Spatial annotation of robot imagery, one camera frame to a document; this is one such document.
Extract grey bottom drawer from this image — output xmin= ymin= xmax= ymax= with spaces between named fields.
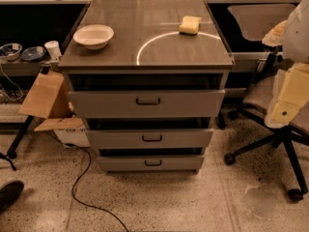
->
xmin=97 ymin=156 xmax=204 ymax=172

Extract grey drawer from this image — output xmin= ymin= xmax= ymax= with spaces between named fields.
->
xmin=97 ymin=156 xmax=204 ymax=172
xmin=69 ymin=90 xmax=225 ymax=118
xmin=86 ymin=129 xmax=213 ymax=149

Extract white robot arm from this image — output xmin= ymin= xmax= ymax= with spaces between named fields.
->
xmin=262 ymin=0 xmax=309 ymax=129

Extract grey top drawer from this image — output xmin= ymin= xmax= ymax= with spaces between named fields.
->
xmin=69 ymin=90 xmax=225 ymax=118

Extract grey middle drawer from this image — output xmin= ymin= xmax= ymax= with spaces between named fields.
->
xmin=86 ymin=129 xmax=213 ymax=149

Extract grey drawer cabinet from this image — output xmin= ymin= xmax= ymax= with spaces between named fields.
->
xmin=57 ymin=0 xmax=236 ymax=175

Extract yellow sponge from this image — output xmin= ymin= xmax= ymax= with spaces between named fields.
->
xmin=179 ymin=15 xmax=202 ymax=35

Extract white bowl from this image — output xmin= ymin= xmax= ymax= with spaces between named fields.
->
xmin=73 ymin=24 xmax=114 ymax=50

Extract brown cardboard box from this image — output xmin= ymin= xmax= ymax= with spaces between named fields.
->
xmin=18 ymin=71 xmax=90 ymax=147

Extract white paper cup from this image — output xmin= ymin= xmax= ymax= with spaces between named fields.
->
xmin=44 ymin=41 xmax=62 ymax=61

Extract grey side shelf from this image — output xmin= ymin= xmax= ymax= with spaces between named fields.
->
xmin=0 ymin=61 xmax=57 ymax=77

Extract black office chair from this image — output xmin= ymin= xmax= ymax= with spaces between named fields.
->
xmin=224 ymin=0 xmax=309 ymax=202

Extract dark blue plate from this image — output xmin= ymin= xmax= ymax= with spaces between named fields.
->
xmin=20 ymin=46 xmax=46 ymax=62

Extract black tripod leg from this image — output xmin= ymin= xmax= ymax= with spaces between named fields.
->
xmin=7 ymin=116 xmax=34 ymax=160

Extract blue patterned bowl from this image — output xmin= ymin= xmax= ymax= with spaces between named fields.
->
xmin=0 ymin=43 xmax=22 ymax=62

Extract black shoe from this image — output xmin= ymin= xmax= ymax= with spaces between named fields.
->
xmin=0 ymin=180 xmax=24 ymax=212

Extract black floor cable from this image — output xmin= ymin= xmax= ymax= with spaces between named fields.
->
xmin=64 ymin=143 xmax=130 ymax=232

